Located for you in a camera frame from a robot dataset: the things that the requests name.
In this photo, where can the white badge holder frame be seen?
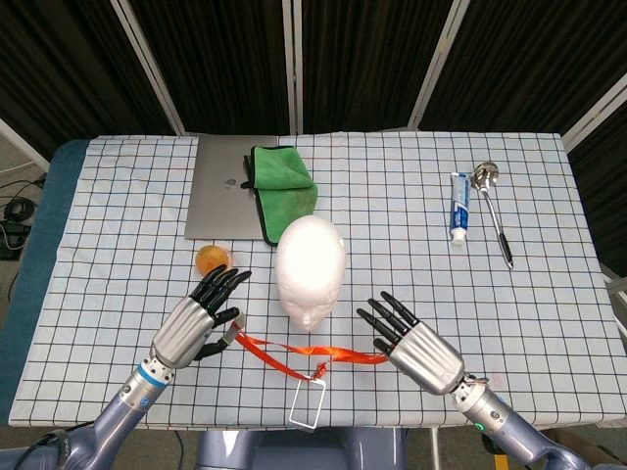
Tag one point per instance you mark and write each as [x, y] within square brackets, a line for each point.
[312, 381]

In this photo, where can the grey-blue robot torso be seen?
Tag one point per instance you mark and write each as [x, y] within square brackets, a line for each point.
[294, 450]

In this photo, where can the black power adapter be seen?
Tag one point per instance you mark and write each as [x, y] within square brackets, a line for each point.
[12, 240]

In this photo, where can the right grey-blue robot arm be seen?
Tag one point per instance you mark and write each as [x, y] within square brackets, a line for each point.
[490, 413]

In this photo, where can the blue table pad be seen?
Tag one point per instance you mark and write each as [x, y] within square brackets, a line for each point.
[34, 245]

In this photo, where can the white foam mannequin head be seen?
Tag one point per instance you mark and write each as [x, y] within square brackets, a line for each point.
[311, 264]

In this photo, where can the checkered light blue tablecloth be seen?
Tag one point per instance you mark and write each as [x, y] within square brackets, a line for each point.
[441, 303]

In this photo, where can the grey laptop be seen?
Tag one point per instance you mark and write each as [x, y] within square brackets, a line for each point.
[220, 205]

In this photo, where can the orange ball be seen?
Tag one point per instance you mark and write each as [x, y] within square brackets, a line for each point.
[210, 257]

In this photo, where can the blue white toothpaste tube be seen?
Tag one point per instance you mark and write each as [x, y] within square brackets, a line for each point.
[460, 205]

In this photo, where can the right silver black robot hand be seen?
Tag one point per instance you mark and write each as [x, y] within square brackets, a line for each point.
[426, 357]

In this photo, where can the green microfiber cloth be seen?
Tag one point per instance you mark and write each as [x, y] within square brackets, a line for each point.
[279, 171]

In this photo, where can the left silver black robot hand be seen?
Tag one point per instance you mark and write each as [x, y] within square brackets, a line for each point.
[186, 328]

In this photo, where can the black folding screen white frame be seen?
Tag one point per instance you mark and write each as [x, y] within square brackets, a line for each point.
[220, 63]

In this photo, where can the white table leg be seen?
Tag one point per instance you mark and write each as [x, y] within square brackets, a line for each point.
[434, 450]

